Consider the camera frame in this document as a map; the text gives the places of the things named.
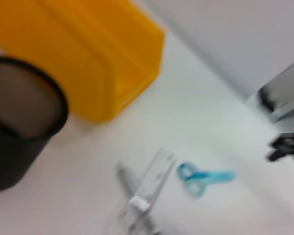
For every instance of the grey and white pen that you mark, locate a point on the grey and white pen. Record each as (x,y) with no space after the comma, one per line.
(126,182)

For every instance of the yellow plastic storage bin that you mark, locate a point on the yellow plastic storage bin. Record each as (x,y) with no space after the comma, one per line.
(88,49)

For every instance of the black mesh pen cup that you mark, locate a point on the black mesh pen cup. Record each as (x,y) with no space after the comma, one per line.
(14,147)

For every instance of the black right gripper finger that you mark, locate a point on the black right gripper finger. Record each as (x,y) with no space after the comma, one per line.
(287,143)

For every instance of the clear plastic ruler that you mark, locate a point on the clear plastic ruler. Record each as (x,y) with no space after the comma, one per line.
(159,171)

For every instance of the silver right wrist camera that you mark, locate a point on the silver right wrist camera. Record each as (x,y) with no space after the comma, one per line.
(281,98)

